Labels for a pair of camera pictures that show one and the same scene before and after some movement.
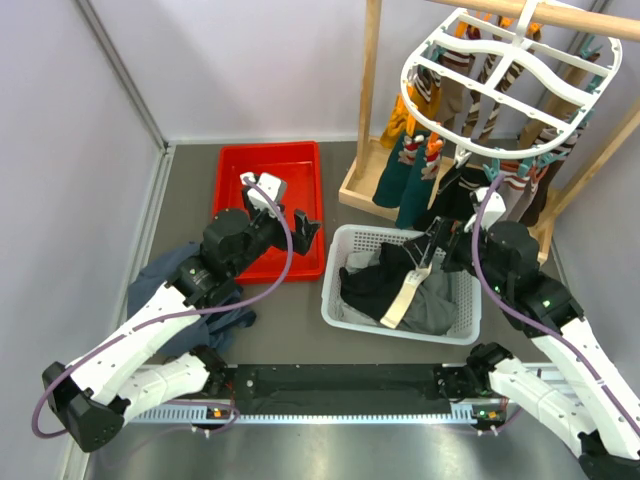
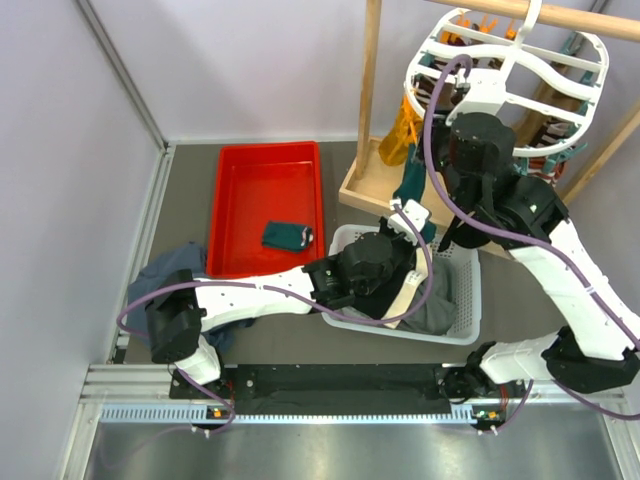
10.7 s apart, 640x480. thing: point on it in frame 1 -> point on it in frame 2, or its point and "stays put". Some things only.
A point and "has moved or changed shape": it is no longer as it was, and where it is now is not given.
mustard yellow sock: [397, 122] has moved or changed shape
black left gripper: [305, 230] -> [409, 250]
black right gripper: [444, 233] -> [440, 130]
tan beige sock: [531, 131] -> [528, 124]
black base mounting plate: [350, 388] stays put
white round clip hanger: [514, 89] has moved or changed shape
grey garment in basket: [432, 309] stays put
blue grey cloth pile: [216, 327] stays put
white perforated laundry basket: [351, 238] stays put
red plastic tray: [299, 165] stays put
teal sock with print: [396, 174] has moved or changed shape
